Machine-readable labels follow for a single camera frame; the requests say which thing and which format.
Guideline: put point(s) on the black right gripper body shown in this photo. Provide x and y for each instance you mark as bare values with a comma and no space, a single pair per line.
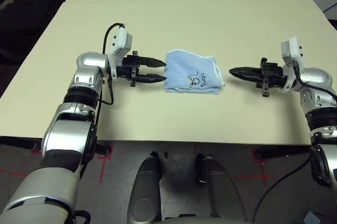
271,75

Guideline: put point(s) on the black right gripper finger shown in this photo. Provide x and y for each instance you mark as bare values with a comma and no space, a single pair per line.
246,77
246,71

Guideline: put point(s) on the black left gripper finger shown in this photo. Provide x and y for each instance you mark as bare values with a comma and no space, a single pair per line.
152,78
152,62

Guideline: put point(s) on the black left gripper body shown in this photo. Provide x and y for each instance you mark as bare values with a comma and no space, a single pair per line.
129,68

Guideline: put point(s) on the light blue terry towel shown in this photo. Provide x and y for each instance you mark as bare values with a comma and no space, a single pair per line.
189,73

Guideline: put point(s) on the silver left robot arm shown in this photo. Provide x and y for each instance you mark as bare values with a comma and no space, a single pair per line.
65,134

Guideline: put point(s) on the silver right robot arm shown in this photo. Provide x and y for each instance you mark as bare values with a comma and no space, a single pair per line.
321,102

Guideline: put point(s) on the dark cabinet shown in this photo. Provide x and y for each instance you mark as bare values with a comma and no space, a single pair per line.
333,22

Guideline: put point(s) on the black foam floor mat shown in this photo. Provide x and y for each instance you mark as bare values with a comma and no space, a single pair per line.
26,21

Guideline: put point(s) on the grey robot waist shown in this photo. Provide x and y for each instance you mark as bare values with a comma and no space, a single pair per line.
184,220

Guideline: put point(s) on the blue paper label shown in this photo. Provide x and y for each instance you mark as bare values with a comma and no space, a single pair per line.
311,216

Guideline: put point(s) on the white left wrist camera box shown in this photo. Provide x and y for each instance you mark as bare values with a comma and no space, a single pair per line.
121,39

